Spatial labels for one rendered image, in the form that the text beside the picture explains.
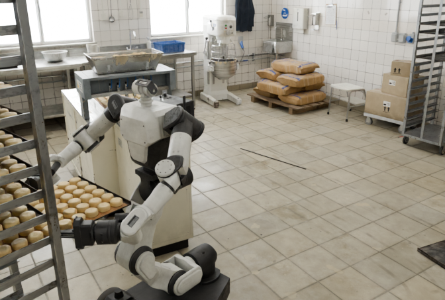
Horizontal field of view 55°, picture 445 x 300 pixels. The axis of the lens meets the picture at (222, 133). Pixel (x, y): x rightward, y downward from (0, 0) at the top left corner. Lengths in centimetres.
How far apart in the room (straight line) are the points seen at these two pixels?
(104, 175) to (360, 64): 444
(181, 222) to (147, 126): 131
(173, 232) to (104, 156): 84
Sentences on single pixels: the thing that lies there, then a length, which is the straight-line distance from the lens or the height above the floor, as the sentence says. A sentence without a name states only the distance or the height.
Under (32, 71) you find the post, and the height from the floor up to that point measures 156.
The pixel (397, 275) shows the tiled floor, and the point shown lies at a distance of 317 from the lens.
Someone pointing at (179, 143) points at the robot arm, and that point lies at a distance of 175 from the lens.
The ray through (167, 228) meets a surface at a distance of 306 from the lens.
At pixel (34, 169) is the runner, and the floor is 123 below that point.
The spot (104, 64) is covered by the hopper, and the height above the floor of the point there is 126.
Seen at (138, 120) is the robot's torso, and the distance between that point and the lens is 193.
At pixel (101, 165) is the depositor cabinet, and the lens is 348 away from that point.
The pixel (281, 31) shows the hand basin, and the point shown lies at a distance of 801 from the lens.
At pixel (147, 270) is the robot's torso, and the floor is 51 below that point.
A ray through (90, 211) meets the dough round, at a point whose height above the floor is 97.
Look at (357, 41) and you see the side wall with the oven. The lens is 679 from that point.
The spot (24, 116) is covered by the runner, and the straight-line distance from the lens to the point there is 148.
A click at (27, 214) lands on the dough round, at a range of 164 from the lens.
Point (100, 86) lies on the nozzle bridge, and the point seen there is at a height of 109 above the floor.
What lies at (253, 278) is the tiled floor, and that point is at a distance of 296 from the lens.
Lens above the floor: 179
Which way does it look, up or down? 19 degrees down
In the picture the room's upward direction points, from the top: straight up
